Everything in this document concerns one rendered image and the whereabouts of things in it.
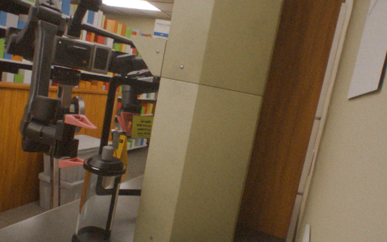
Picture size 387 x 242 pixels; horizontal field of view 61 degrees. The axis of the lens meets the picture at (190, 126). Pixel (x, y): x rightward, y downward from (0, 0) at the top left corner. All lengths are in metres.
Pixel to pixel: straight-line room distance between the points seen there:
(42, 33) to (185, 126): 0.57
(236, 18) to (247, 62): 0.12
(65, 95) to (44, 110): 0.83
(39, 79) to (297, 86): 0.82
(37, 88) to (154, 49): 0.39
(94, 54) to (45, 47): 0.69
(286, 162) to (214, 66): 0.48
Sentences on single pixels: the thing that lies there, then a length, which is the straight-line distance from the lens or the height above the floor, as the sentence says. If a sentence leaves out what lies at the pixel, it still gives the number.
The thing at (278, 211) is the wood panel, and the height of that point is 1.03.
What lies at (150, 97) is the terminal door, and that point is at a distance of 1.11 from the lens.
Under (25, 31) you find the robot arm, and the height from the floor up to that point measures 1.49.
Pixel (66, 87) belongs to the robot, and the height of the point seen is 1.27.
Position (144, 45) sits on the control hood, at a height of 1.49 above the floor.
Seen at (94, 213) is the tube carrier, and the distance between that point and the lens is 0.87.
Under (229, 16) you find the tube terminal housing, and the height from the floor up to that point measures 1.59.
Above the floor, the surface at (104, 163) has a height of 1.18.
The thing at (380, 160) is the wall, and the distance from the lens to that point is 0.18.
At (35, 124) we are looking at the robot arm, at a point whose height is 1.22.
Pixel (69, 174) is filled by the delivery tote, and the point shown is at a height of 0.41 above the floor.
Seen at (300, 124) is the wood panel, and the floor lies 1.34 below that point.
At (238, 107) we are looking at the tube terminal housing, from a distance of 0.90.
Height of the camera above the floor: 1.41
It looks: 7 degrees down
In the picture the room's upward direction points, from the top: 11 degrees clockwise
